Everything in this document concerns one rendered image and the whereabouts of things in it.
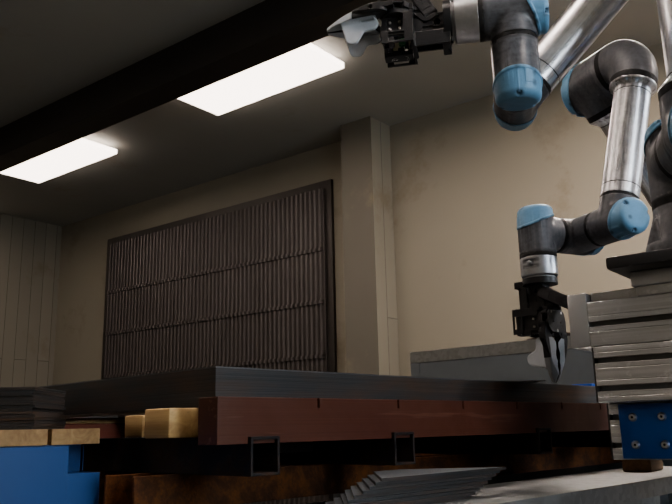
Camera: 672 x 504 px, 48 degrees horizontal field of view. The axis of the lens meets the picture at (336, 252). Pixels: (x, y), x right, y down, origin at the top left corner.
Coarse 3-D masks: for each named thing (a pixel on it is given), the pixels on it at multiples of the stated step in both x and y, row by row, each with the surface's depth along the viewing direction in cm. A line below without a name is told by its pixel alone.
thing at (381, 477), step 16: (368, 480) 107; (384, 480) 97; (400, 480) 100; (416, 480) 102; (432, 480) 105; (448, 480) 107; (464, 480) 110; (480, 480) 113; (352, 496) 98; (368, 496) 95; (384, 496) 97; (400, 496) 99; (416, 496) 101; (432, 496) 103; (448, 496) 106; (464, 496) 109
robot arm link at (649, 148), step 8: (656, 120) 126; (648, 128) 127; (656, 128) 125; (648, 136) 127; (656, 136) 125; (648, 144) 127; (648, 152) 127; (648, 160) 127; (656, 160) 121; (648, 168) 127; (656, 168) 123; (648, 176) 128; (656, 176) 124; (664, 176) 122; (656, 184) 125; (664, 184) 123; (656, 192) 124; (664, 192) 123
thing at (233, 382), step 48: (96, 384) 123; (144, 384) 114; (192, 384) 105; (240, 384) 105; (288, 384) 111; (336, 384) 118; (384, 384) 127; (432, 384) 136; (480, 384) 147; (528, 384) 160
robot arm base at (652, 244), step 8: (656, 200) 124; (664, 200) 123; (656, 208) 124; (664, 208) 122; (656, 216) 124; (664, 216) 122; (656, 224) 124; (664, 224) 121; (656, 232) 124; (664, 232) 121; (648, 240) 125; (656, 240) 124; (664, 240) 120; (648, 248) 124; (656, 248) 121; (664, 248) 120
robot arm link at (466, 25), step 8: (456, 0) 124; (464, 0) 123; (472, 0) 123; (456, 8) 123; (464, 8) 122; (472, 8) 122; (456, 16) 123; (464, 16) 122; (472, 16) 122; (456, 24) 123; (464, 24) 123; (472, 24) 123; (456, 32) 124; (464, 32) 124; (472, 32) 123; (456, 40) 125; (464, 40) 125; (472, 40) 125
